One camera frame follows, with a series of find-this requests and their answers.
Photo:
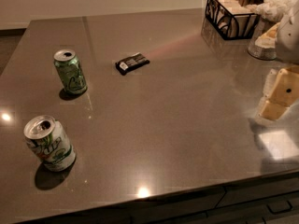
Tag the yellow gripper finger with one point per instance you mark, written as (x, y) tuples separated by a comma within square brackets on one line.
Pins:
[(280, 91)]

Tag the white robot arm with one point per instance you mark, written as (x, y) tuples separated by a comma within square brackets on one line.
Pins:
[(287, 39)]

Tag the green soda can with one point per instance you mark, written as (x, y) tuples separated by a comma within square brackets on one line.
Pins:
[(69, 70)]

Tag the metal cup with napkins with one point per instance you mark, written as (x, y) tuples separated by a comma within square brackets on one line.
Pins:
[(270, 12)]

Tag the black snack bar wrapper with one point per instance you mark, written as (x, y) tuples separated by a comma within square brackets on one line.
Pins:
[(131, 63)]

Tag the black wire basket organizer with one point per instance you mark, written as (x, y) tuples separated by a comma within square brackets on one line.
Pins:
[(233, 19)]

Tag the dark drawer handle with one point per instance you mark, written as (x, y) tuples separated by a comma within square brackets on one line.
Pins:
[(279, 207)]

